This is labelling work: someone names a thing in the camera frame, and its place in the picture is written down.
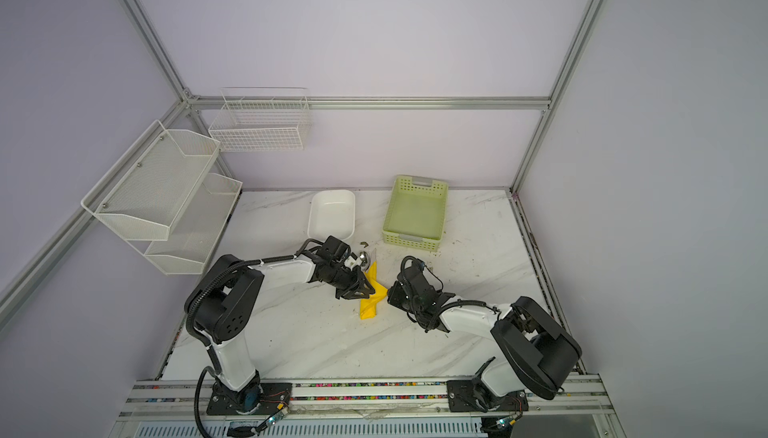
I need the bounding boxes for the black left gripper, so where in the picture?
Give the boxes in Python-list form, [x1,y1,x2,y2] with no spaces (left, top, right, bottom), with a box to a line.
[326,264,375,301]

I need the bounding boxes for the yellow paper napkin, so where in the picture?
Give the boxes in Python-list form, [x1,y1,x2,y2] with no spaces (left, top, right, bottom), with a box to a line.
[359,261,387,320]

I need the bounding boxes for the spoon with green handle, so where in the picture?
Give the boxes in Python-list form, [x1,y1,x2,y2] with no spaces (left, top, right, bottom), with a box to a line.
[359,250,372,268]

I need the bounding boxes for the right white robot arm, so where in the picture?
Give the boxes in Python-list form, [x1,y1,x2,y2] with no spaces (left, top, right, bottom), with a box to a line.
[387,255,582,413]

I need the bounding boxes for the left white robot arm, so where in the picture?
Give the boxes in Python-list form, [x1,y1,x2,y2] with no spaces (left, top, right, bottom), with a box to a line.
[184,235,375,415]

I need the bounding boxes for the white plastic cutlery tub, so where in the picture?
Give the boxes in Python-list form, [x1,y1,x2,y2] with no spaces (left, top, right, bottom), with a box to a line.
[307,189,356,240]

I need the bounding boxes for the light green perforated basket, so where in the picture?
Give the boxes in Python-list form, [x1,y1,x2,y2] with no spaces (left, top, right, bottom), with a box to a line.
[382,175,449,252]

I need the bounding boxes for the lower white mesh shelf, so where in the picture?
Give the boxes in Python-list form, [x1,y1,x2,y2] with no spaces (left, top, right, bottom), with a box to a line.
[144,173,242,275]

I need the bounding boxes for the white mesh shelf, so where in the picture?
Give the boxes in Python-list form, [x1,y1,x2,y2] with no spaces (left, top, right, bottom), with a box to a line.
[81,120,221,241]
[144,173,242,275]

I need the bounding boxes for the upper white mesh shelf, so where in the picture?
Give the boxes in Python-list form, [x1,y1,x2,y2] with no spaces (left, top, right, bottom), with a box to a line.
[81,120,221,241]

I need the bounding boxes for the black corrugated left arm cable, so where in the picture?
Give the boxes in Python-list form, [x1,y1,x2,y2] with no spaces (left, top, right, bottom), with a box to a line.
[184,236,328,438]

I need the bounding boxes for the white wire wall basket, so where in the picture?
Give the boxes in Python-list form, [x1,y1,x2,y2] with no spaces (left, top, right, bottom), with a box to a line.
[208,88,312,152]

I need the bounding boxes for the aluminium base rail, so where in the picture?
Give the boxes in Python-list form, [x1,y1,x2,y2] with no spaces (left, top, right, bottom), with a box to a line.
[109,374,627,437]

